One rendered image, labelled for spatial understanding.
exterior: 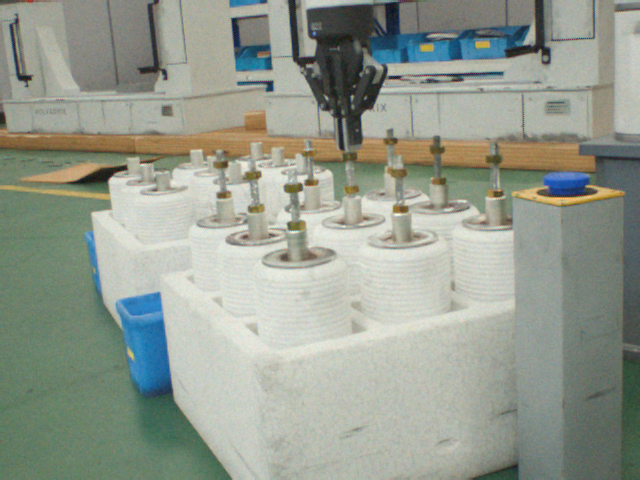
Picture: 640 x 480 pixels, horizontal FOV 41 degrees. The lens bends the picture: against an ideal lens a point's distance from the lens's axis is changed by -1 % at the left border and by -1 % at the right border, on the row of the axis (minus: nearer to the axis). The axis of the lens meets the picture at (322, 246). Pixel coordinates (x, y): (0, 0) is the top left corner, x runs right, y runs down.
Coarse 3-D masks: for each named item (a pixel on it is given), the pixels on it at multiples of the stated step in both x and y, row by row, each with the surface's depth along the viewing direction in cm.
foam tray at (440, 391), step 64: (192, 320) 100; (256, 320) 91; (448, 320) 87; (512, 320) 89; (192, 384) 105; (256, 384) 80; (320, 384) 81; (384, 384) 84; (448, 384) 87; (512, 384) 91; (256, 448) 84; (320, 448) 83; (384, 448) 86; (448, 448) 89; (512, 448) 92
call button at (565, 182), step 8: (552, 176) 76; (560, 176) 76; (568, 176) 76; (576, 176) 75; (584, 176) 75; (544, 184) 77; (552, 184) 76; (560, 184) 75; (568, 184) 75; (576, 184) 75; (584, 184) 75; (552, 192) 76; (560, 192) 76; (568, 192) 75; (576, 192) 75
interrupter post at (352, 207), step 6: (348, 198) 100; (354, 198) 100; (360, 198) 101; (348, 204) 100; (354, 204) 100; (360, 204) 101; (348, 210) 100; (354, 210) 100; (360, 210) 101; (348, 216) 100; (354, 216) 100; (360, 216) 101; (348, 222) 101; (354, 222) 100; (360, 222) 101
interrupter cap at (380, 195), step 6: (372, 192) 119; (378, 192) 118; (384, 192) 118; (408, 192) 117; (414, 192) 116; (420, 192) 115; (372, 198) 114; (378, 198) 114; (384, 198) 113; (390, 198) 113; (408, 198) 113
